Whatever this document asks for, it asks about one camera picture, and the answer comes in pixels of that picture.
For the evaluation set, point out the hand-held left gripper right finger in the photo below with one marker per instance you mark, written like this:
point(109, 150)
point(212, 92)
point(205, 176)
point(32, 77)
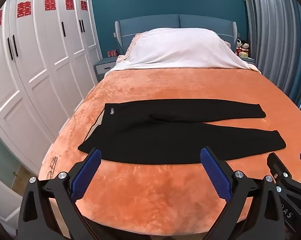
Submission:
point(215, 172)

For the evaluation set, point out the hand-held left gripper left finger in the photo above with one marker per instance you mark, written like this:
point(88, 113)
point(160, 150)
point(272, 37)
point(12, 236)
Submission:
point(86, 172)

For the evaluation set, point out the black pants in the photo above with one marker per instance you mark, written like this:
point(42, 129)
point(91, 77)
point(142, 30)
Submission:
point(165, 135)

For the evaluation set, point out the eyeglasses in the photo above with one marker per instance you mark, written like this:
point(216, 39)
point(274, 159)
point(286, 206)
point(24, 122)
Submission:
point(52, 167)

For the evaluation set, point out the orange plush blanket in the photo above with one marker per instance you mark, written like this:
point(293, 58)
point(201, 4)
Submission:
point(153, 200)

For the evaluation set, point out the white door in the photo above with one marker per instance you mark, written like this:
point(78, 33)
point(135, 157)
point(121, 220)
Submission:
point(3, 197)

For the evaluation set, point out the blue nightstand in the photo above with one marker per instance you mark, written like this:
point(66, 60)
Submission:
point(104, 66)
point(250, 60)

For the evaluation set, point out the yellow box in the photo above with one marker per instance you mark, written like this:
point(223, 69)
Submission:
point(243, 55)

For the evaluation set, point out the red box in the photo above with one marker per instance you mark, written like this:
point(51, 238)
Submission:
point(112, 53)

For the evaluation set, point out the white wardrobe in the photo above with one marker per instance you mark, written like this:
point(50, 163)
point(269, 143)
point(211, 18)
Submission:
point(33, 62)

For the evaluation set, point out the red dressed doll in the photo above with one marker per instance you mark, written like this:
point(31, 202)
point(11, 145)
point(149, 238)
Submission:
point(245, 46)
point(238, 46)

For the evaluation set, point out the grey and blue curtain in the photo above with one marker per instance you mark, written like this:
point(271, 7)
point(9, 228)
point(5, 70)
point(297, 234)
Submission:
point(270, 30)

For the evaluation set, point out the blue bed headboard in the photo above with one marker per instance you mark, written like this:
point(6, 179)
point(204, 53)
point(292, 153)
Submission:
point(150, 23)

